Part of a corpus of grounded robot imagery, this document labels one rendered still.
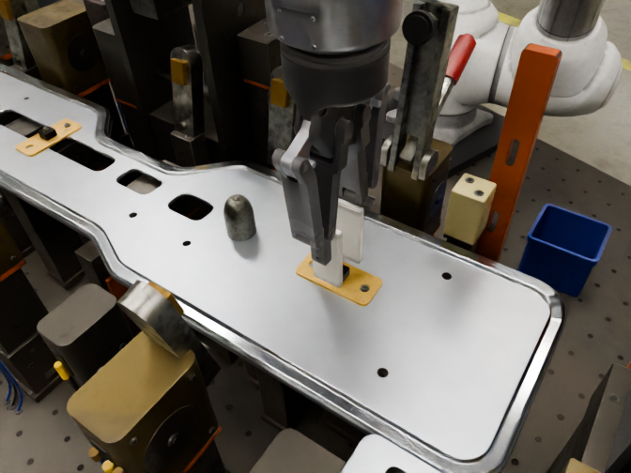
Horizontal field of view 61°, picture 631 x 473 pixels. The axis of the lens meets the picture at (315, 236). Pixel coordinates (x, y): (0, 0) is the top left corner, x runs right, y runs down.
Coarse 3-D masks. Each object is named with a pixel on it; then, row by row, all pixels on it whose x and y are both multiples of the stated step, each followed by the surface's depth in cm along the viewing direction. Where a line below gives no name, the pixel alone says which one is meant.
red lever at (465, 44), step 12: (468, 36) 58; (456, 48) 58; (468, 48) 58; (456, 60) 57; (468, 60) 58; (456, 72) 57; (444, 84) 57; (444, 96) 57; (408, 144) 57; (408, 156) 57
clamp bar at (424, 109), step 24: (432, 0) 49; (408, 24) 46; (432, 24) 46; (408, 48) 50; (432, 48) 50; (408, 72) 52; (432, 72) 50; (408, 96) 54; (432, 96) 51; (408, 120) 55; (432, 120) 54
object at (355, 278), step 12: (300, 264) 55; (348, 264) 55; (300, 276) 54; (312, 276) 54; (348, 276) 53; (360, 276) 53; (372, 276) 53; (336, 288) 52; (348, 288) 52; (372, 288) 52; (360, 300) 51
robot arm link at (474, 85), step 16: (448, 0) 105; (464, 0) 104; (480, 0) 103; (464, 16) 102; (480, 16) 102; (496, 16) 104; (464, 32) 102; (480, 32) 103; (496, 32) 104; (480, 48) 103; (496, 48) 103; (480, 64) 104; (496, 64) 104; (464, 80) 107; (480, 80) 106; (464, 96) 110; (480, 96) 109; (448, 112) 114; (464, 112) 115
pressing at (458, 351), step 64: (0, 64) 88; (0, 128) 75; (64, 192) 65; (128, 192) 64; (192, 192) 64; (256, 192) 63; (128, 256) 57; (192, 256) 56; (256, 256) 56; (384, 256) 56; (448, 256) 55; (192, 320) 51; (256, 320) 50; (320, 320) 50; (384, 320) 50; (448, 320) 50; (512, 320) 49; (320, 384) 46; (384, 384) 45; (448, 384) 45; (512, 384) 45; (448, 448) 41; (512, 448) 42
